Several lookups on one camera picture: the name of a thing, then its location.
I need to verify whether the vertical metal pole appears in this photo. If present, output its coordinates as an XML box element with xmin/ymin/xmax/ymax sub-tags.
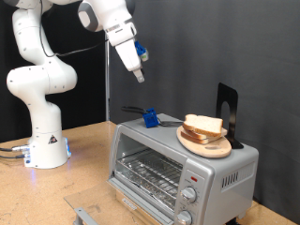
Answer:
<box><xmin>104</xmin><ymin>32</ymin><xmax>112</xmax><ymax>122</ymax></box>

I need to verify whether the round wooden cutting board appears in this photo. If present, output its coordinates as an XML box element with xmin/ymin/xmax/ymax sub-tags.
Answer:
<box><xmin>175</xmin><ymin>124</ymin><xmax>233</xmax><ymax>159</ymax></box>

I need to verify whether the black spatula with blue block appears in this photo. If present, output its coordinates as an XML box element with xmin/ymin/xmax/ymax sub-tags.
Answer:
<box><xmin>121</xmin><ymin>106</ymin><xmax>185</xmax><ymax>129</ymax></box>

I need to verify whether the black metal bookend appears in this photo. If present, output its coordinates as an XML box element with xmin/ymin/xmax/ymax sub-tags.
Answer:
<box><xmin>215</xmin><ymin>82</ymin><xmax>245</xmax><ymax>150</ymax></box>

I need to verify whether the black base cable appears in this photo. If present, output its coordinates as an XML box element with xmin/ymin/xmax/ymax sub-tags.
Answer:
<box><xmin>0</xmin><ymin>153</ymin><xmax>27</xmax><ymax>160</ymax></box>

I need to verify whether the wooden block under oven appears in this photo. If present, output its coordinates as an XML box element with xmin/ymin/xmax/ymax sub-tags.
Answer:
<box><xmin>115</xmin><ymin>188</ymin><xmax>163</xmax><ymax>225</ymax></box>

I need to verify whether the glass oven door with handle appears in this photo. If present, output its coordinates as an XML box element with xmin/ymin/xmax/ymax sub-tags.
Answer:
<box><xmin>64</xmin><ymin>177</ymin><xmax>176</xmax><ymax>225</ymax></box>

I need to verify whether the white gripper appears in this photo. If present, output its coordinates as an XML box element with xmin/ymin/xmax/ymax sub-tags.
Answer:
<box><xmin>115</xmin><ymin>38</ymin><xmax>145</xmax><ymax>83</ymax></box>

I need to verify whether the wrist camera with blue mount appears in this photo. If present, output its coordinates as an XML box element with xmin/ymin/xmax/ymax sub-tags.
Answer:
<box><xmin>134</xmin><ymin>40</ymin><xmax>149</xmax><ymax>63</ymax></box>

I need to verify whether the base cable with silver connector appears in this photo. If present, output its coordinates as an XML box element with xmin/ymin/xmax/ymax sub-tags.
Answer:
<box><xmin>0</xmin><ymin>143</ymin><xmax>31</xmax><ymax>153</ymax></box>

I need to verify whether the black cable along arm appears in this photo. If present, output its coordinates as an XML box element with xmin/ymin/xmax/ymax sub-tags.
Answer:
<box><xmin>38</xmin><ymin>0</ymin><xmax>109</xmax><ymax>58</ymax></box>

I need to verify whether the silver toaster oven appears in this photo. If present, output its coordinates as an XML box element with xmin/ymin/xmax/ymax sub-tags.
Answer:
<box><xmin>107</xmin><ymin>112</ymin><xmax>260</xmax><ymax>225</ymax></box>

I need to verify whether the white bread slice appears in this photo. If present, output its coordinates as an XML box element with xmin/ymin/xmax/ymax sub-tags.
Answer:
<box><xmin>180</xmin><ymin>130</ymin><xmax>219</xmax><ymax>145</ymax></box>
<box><xmin>181</xmin><ymin>126</ymin><xmax>229</xmax><ymax>141</ymax></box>
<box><xmin>182</xmin><ymin>113</ymin><xmax>224</xmax><ymax>138</ymax></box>

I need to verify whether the metal wire oven rack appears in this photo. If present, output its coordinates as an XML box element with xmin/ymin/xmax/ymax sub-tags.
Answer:
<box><xmin>115</xmin><ymin>148</ymin><xmax>184</xmax><ymax>210</ymax></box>

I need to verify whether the silver oven knob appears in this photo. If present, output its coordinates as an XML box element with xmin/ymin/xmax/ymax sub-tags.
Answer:
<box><xmin>180</xmin><ymin>187</ymin><xmax>198</xmax><ymax>204</ymax></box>
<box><xmin>175</xmin><ymin>209</ymin><xmax>193</xmax><ymax>225</ymax></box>

